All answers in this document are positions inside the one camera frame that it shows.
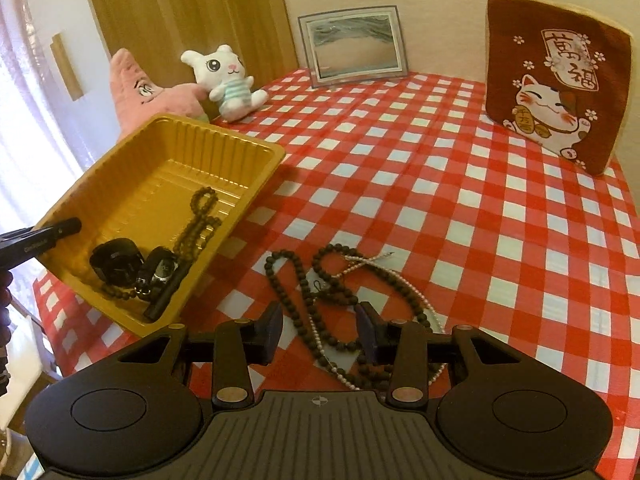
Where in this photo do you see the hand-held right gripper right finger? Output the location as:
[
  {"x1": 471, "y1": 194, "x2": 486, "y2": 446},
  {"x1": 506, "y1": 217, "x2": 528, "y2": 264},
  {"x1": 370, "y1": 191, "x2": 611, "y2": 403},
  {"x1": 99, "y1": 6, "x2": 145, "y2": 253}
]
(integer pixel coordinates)
[{"x1": 354, "y1": 301, "x2": 526, "y2": 408}]

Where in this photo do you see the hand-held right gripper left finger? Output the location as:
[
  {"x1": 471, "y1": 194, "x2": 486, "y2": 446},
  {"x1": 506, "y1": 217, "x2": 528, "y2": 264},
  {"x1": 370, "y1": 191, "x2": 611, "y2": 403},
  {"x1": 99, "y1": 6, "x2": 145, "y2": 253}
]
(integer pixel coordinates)
[{"x1": 117, "y1": 301, "x2": 285, "y2": 409}]

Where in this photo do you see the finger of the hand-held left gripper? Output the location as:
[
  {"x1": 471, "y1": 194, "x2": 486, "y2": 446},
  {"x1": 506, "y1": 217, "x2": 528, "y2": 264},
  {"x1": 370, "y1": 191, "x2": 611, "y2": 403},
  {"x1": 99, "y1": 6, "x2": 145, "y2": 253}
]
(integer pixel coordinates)
[{"x1": 0, "y1": 217, "x2": 83, "y2": 272}]

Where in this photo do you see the long dark bead necklace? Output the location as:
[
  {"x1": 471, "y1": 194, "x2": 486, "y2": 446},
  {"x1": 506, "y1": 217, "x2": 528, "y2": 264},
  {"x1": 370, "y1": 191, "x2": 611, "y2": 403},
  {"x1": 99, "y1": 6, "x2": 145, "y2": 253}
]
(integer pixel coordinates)
[{"x1": 264, "y1": 243, "x2": 447, "y2": 387}]

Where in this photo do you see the white pearl necklace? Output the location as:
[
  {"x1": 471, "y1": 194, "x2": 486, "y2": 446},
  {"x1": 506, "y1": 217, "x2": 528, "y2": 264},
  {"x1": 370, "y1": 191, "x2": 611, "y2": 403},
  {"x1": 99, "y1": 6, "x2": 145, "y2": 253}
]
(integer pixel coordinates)
[{"x1": 306, "y1": 252, "x2": 451, "y2": 392}]

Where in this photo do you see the brown bead bracelet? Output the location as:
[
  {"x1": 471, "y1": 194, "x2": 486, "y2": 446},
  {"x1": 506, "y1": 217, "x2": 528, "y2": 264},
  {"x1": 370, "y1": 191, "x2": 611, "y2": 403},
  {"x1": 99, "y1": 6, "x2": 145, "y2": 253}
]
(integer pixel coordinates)
[{"x1": 172, "y1": 186, "x2": 224, "y2": 262}]

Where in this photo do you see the yellow plastic tray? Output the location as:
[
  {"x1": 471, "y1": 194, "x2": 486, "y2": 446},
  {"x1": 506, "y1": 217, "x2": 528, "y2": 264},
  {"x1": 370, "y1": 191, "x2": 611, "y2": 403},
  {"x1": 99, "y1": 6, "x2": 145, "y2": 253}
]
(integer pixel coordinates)
[{"x1": 36, "y1": 113, "x2": 287, "y2": 337}]

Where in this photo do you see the white sheer curtain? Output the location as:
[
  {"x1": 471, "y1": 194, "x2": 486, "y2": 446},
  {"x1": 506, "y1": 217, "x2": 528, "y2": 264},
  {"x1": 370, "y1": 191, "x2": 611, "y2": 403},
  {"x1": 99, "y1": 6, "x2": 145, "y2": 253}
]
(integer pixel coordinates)
[{"x1": 0, "y1": 0, "x2": 123, "y2": 281}]

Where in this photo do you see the red checkered tablecloth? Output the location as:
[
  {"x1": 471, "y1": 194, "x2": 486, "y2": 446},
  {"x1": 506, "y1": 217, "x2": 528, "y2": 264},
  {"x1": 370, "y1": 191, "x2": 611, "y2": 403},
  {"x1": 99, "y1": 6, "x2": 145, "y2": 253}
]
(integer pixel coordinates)
[{"x1": 30, "y1": 67, "x2": 640, "y2": 463}]

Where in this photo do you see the pink star plush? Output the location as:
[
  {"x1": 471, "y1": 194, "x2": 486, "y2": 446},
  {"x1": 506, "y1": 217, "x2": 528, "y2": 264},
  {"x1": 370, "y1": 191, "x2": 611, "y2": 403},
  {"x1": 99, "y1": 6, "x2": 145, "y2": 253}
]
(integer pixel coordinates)
[{"x1": 110, "y1": 48, "x2": 211, "y2": 142}]

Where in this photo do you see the white plush cat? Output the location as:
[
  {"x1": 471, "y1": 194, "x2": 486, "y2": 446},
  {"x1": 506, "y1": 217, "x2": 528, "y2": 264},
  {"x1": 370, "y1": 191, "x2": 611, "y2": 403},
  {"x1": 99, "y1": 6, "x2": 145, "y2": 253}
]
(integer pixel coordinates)
[{"x1": 180, "y1": 44, "x2": 268, "y2": 123}]

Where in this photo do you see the wooden door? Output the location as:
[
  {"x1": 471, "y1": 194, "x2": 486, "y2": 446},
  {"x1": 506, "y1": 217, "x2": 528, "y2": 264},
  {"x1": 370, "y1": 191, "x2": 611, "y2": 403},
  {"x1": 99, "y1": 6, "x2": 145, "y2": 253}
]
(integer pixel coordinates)
[{"x1": 80, "y1": 0, "x2": 301, "y2": 111}]

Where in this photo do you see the brown lucky cat cushion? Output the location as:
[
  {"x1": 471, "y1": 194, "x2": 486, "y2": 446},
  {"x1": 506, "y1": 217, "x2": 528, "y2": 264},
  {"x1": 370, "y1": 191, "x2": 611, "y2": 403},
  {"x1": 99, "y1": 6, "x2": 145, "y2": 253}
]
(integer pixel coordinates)
[{"x1": 485, "y1": 0, "x2": 635, "y2": 177}]

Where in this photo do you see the wooden door handle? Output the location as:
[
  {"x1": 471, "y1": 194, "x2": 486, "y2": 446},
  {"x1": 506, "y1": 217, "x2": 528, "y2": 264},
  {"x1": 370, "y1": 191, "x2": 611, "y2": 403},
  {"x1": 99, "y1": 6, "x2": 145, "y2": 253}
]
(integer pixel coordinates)
[{"x1": 50, "y1": 33, "x2": 85, "y2": 102}]

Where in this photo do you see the clear picture frame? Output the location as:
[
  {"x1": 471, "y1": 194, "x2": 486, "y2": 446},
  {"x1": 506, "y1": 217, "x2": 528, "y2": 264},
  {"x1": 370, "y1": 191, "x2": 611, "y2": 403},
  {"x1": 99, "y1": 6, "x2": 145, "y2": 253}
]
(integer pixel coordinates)
[{"x1": 297, "y1": 5, "x2": 412, "y2": 90}]

